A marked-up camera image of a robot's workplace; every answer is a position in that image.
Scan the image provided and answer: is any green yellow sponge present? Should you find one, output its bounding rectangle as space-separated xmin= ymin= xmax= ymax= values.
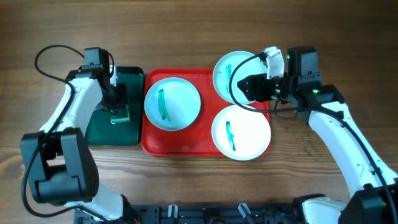
xmin=111 ymin=105 xmax=130 ymax=124

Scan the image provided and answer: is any white plate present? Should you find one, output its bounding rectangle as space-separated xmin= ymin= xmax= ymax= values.
xmin=213 ymin=51 xmax=266 ymax=105
xmin=144 ymin=77 xmax=201 ymax=131
xmin=211 ymin=105 xmax=271 ymax=161

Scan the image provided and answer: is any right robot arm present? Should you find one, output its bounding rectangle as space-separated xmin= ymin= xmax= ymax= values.
xmin=237 ymin=46 xmax=397 ymax=223

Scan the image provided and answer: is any dark green tray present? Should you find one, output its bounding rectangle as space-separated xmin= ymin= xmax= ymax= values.
xmin=85 ymin=66 xmax=144 ymax=146

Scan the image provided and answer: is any red plastic tray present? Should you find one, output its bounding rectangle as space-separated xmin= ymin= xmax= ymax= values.
xmin=141 ymin=67 xmax=272 ymax=157

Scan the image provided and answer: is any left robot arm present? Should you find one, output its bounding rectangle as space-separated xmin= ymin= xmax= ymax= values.
xmin=20 ymin=47 xmax=129 ymax=223

